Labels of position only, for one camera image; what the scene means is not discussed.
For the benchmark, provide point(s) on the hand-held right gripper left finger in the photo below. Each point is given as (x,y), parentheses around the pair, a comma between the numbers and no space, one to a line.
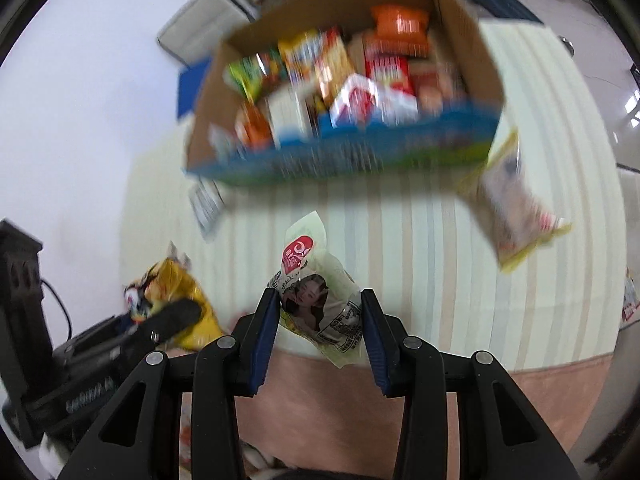
(265,345)

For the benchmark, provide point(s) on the yellow and red snack packet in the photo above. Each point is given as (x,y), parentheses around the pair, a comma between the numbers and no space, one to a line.
(337,62)

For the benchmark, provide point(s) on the yellow edged pale snack packet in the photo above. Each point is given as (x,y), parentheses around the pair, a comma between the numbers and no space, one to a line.
(515,210)

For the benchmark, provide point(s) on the silver labelled snack packet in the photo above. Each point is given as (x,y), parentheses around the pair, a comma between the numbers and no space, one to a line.
(205,207)

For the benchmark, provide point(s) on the orange panda snack packet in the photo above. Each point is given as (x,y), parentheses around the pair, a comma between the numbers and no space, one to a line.
(252,127)
(400,25)

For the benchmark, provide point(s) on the small dark red snack packet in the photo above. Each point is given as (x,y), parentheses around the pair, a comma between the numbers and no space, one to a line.
(387,70)

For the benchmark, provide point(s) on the cardboard box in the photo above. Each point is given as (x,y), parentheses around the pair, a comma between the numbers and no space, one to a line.
(350,160)

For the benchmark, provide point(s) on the yellow noodle snack packet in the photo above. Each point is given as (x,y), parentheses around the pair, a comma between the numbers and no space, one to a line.
(302,55)

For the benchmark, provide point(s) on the yellow panda snack packet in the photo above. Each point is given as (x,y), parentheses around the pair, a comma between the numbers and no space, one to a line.
(170,280)

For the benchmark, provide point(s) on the flat red snack packet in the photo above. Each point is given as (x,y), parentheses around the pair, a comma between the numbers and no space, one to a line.
(631,300)

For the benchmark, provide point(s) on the red and white snack packet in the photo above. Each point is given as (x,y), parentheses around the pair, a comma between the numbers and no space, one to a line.
(360,100)

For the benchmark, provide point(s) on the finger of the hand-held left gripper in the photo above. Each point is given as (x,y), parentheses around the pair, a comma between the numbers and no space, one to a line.
(175,316)

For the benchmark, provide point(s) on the dark brown snack packet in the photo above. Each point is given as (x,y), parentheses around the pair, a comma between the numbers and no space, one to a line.
(435,85)

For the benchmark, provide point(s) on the colourful candy ball packet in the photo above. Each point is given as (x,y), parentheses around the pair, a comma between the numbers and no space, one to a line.
(245,77)

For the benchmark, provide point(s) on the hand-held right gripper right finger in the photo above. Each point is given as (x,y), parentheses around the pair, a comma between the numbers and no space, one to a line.
(375,340)

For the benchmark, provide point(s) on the pale green snack packet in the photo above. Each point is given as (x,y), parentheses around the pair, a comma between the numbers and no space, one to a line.
(315,270)

